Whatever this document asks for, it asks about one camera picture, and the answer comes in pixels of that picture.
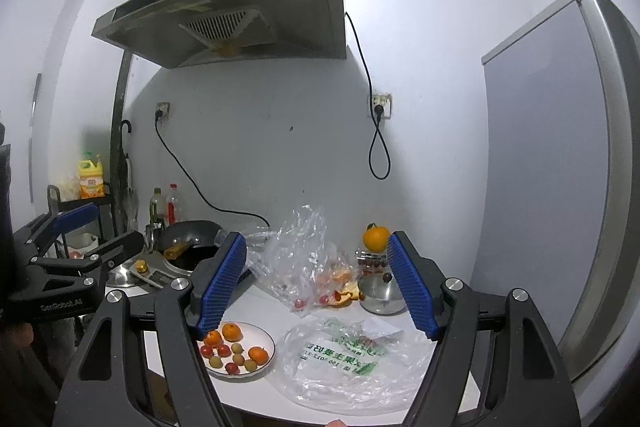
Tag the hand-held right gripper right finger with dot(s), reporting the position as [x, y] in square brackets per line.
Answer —
[410, 287]

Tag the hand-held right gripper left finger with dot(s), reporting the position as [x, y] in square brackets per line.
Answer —
[220, 287]

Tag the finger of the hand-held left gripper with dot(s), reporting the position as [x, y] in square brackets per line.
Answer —
[75, 214]
[117, 247]

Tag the tangerine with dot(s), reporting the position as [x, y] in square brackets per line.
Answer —
[214, 337]
[231, 332]
[258, 354]
[340, 276]

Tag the white plate dark rim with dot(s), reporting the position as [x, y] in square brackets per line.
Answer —
[252, 335]

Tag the small green jujube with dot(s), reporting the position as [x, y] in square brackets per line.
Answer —
[238, 358]
[216, 362]
[248, 364]
[236, 347]

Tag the cherry tomato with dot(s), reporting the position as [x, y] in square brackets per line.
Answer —
[325, 298]
[206, 350]
[232, 367]
[223, 350]
[300, 303]

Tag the person's left hand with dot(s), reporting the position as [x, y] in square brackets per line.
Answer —
[15, 336]

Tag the person's right hand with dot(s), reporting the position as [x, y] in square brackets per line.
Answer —
[335, 423]

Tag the black metal rack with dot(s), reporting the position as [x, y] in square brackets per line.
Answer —
[52, 199]

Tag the small steel pot with lid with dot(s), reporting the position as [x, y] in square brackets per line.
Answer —
[380, 294]

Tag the steel bowl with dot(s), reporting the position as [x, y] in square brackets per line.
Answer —
[120, 278]

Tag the yellow plastic bottle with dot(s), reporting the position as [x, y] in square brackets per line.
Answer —
[92, 184]

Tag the steel cup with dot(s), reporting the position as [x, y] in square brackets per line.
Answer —
[153, 237]

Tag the steel induction cooker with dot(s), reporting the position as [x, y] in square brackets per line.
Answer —
[157, 278]

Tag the dark oil bottle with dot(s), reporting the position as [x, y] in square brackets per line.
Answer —
[157, 207]

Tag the large orange with leaf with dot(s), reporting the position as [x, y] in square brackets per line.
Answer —
[376, 239]

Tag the orange peel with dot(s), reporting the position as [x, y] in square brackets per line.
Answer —
[350, 292]

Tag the black umbrella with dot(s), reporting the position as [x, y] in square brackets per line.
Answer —
[127, 177]

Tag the red cap bottle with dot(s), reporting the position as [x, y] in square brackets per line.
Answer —
[173, 207]

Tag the crumpled clear plastic bag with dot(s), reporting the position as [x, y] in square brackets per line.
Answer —
[295, 257]

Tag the grey refrigerator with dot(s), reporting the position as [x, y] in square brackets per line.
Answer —
[550, 157]

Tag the white wall socket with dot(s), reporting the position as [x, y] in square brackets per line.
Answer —
[165, 106]
[386, 98]

